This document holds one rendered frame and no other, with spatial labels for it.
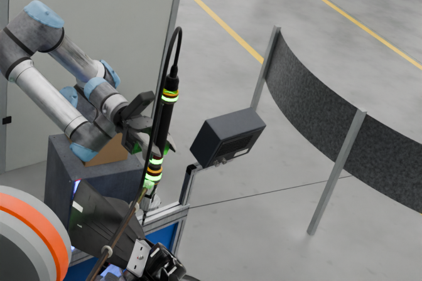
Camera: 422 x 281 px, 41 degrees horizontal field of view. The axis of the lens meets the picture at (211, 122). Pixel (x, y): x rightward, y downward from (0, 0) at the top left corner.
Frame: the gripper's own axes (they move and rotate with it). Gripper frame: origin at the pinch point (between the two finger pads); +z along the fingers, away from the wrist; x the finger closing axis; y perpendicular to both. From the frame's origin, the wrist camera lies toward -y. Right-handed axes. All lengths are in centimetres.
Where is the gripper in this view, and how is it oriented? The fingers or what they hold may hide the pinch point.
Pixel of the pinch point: (165, 148)
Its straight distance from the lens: 143.8
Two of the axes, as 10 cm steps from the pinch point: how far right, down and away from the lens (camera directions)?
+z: 6.3, 5.3, -5.6
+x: -7.5, 2.2, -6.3
